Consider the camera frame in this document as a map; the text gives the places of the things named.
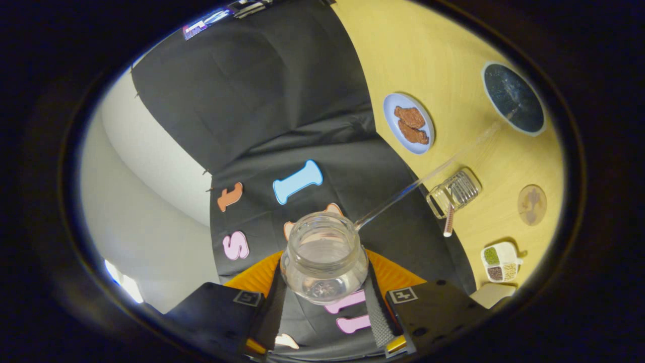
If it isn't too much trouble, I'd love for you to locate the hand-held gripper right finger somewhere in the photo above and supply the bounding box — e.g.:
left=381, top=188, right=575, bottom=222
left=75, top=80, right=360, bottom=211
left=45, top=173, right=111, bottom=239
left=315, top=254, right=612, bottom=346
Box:
left=363, top=250, right=492, bottom=358

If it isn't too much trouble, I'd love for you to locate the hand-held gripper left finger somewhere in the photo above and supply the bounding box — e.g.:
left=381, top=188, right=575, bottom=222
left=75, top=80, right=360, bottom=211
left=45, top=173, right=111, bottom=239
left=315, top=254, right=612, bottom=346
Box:
left=164, top=251, right=289, bottom=359

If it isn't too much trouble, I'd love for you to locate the clear glass bottle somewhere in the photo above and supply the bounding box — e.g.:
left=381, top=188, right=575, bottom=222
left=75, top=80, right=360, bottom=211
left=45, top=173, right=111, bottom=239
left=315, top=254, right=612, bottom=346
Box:
left=280, top=212, right=369, bottom=306

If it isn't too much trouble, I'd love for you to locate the round wooden coaster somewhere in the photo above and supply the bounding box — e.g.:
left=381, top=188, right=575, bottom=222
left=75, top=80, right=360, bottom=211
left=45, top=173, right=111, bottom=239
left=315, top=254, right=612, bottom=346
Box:
left=518, top=184, right=548, bottom=226

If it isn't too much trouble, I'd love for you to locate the dark blue speckled cup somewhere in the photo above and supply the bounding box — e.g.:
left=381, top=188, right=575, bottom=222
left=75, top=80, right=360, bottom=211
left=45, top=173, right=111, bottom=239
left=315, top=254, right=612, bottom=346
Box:
left=481, top=61, right=548, bottom=137

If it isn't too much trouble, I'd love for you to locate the white toaster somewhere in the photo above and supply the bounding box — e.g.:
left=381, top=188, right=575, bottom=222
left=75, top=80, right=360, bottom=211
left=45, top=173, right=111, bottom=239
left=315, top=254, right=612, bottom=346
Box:
left=470, top=282, right=517, bottom=310

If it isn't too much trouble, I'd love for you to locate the white divided tray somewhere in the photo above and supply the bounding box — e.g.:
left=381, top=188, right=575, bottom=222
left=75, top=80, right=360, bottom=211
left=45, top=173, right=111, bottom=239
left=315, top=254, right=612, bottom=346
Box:
left=480, top=241, right=524, bottom=283

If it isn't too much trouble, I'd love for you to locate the ceiling light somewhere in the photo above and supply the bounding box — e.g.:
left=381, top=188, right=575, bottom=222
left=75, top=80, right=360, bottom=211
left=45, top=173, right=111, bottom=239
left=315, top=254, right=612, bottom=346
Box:
left=104, top=259, right=144, bottom=304

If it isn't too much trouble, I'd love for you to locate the brown meat piece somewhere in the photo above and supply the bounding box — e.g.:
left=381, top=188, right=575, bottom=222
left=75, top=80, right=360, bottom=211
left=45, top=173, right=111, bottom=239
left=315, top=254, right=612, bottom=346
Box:
left=394, top=105, right=426, bottom=129
left=398, top=120, right=430, bottom=146

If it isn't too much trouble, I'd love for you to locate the light blue plate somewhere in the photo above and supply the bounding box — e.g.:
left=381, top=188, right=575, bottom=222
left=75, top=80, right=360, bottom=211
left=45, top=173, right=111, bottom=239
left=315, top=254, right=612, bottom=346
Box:
left=383, top=92, right=435, bottom=155

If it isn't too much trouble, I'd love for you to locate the black backdrop cloth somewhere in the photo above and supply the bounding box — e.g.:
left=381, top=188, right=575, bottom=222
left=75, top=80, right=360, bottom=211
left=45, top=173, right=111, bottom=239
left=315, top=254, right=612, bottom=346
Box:
left=130, top=0, right=477, bottom=359

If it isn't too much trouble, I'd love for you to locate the wooden table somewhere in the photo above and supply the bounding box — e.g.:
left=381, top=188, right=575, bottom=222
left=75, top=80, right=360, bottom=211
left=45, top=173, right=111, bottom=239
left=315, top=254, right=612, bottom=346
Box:
left=330, top=0, right=565, bottom=303

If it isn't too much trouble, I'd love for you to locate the metal wire basket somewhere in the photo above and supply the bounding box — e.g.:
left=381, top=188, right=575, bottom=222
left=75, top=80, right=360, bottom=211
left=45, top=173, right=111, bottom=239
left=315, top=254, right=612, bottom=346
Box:
left=426, top=167, right=482, bottom=220

